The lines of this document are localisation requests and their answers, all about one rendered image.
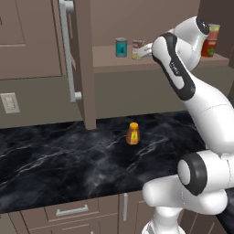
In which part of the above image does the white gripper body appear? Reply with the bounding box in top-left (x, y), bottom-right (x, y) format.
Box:
top-left (135, 42), bottom-right (154, 60)

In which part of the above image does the brown cabinet shelf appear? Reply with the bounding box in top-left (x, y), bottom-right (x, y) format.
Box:
top-left (91, 44), bottom-right (231, 74)

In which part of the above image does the brown closed cabinet door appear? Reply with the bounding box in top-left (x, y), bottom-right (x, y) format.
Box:
top-left (0, 0), bottom-right (67, 81)

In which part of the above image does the brown lower cabinet door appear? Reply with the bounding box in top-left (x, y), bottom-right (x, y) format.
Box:
top-left (118, 191), bottom-right (154, 234)

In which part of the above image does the red and white can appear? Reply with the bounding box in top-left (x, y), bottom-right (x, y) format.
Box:
top-left (132, 38), bottom-right (145, 61)

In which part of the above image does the teal can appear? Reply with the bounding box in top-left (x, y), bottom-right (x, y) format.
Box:
top-left (114, 37), bottom-right (129, 59)

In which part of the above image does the red can with green label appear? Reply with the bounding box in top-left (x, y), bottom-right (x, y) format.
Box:
top-left (200, 23), bottom-right (221, 59)

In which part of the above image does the orange honey bottle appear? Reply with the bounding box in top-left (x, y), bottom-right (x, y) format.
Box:
top-left (125, 122), bottom-right (142, 146)

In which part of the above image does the brown drawer front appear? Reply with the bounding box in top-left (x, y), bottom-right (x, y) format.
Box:
top-left (43, 197), bottom-right (101, 223)

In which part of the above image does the silver cabinet door handle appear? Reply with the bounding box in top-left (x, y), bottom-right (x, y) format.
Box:
top-left (58, 0), bottom-right (83, 104)

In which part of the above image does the white wall outlet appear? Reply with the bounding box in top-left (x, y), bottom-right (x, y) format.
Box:
top-left (0, 91), bottom-right (21, 115)

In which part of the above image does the silver lower cabinet handle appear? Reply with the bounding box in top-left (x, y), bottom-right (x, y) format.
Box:
top-left (122, 192), bottom-right (129, 222)

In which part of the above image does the silver drawer handle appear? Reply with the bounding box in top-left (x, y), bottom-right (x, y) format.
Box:
top-left (55, 204), bottom-right (90, 218)

